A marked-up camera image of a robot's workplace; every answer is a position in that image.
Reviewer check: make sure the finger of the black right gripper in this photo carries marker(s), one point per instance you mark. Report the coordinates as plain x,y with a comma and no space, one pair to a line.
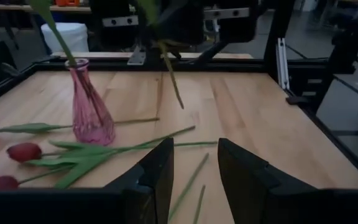
161,31
185,21

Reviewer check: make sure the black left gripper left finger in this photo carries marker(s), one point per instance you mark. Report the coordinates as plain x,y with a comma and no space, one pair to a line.
129,205

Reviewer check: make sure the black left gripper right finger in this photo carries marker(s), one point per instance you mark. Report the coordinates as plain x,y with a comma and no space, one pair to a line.
259,199

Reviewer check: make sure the white artificial tulip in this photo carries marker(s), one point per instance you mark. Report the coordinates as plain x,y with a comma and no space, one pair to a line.
171,74
43,11

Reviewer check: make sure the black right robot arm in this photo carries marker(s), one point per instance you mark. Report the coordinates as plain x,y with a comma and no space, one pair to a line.
211,51

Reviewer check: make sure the pink glass vase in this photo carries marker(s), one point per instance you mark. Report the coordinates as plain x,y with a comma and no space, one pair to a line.
92,124

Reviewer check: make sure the white round container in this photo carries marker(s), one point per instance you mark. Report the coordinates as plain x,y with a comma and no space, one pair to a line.
64,37

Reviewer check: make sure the orange object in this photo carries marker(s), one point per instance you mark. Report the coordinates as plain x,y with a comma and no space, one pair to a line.
67,2

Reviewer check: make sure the wooden desk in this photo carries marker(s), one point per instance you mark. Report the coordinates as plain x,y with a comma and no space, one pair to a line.
17,7

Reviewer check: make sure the black floor stand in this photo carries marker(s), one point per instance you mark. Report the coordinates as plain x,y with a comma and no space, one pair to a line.
346,43

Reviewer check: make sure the silver metal bracket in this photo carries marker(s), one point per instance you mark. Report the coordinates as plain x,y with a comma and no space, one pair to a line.
137,57

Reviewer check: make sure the black metal table frame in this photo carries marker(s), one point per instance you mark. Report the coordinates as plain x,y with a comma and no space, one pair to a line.
228,66

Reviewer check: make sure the silver aluminium rail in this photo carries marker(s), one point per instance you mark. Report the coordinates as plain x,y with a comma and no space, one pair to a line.
283,65

